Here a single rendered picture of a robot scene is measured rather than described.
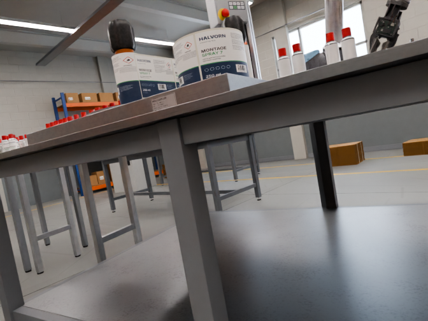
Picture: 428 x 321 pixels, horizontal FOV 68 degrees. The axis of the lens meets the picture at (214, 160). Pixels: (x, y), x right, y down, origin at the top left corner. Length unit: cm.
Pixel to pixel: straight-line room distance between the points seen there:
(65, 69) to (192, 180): 897
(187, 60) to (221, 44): 10
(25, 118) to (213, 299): 836
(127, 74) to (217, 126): 49
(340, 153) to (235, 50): 464
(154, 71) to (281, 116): 63
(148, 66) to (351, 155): 455
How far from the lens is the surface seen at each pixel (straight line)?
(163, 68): 116
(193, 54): 86
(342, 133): 708
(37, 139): 120
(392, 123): 680
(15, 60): 925
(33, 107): 904
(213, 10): 168
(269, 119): 61
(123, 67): 108
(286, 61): 145
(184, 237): 75
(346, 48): 139
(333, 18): 178
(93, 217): 210
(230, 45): 87
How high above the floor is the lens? 74
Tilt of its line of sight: 3 degrees down
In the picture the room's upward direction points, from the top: 10 degrees counter-clockwise
